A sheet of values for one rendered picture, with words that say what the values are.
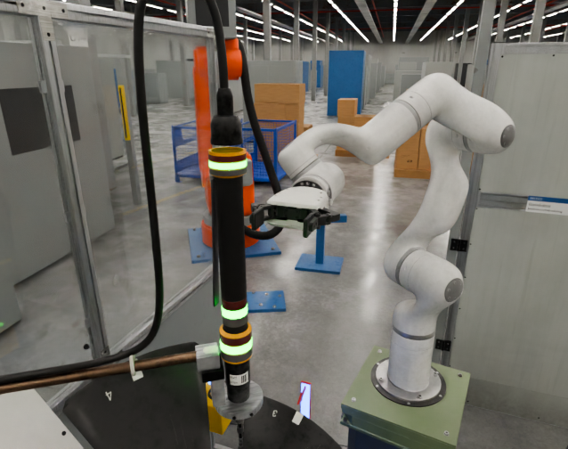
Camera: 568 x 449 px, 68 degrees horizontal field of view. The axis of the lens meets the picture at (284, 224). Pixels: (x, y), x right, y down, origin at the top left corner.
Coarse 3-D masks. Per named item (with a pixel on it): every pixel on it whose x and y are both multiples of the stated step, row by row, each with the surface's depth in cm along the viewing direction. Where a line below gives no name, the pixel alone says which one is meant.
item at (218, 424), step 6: (210, 396) 112; (210, 402) 111; (210, 408) 109; (210, 414) 110; (216, 414) 109; (210, 420) 111; (216, 420) 110; (222, 420) 110; (228, 420) 114; (210, 426) 112; (216, 426) 111; (222, 426) 110; (216, 432) 112; (222, 432) 111
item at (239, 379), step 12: (216, 96) 46; (228, 96) 46; (228, 108) 46; (216, 120) 46; (228, 120) 46; (216, 132) 46; (228, 132) 46; (240, 132) 47; (216, 144) 46; (228, 144) 46; (228, 372) 58; (240, 372) 57; (228, 384) 58; (240, 384) 58; (228, 396) 60; (240, 396) 59
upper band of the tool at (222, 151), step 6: (210, 150) 48; (222, 150) 50; (228, 150) 50; (234, 150) 50; (222, 156) 46; (228, 156) 46; (216, 162) 47; (222, 162) 47; (228, 162) 47; (234, 162) 47; (240, 168) 48
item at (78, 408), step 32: (160, 352) 71; (96, 384) 66; (128, 384) 67; (160, 384) 69; (192, 384) 71; (96, 416) 65; (128, 416) 66; (160, 416) 67; (192, 416) 68; (96, 448) 64; (128, 448) 65; (160, 448) 65; (192, 448) 66
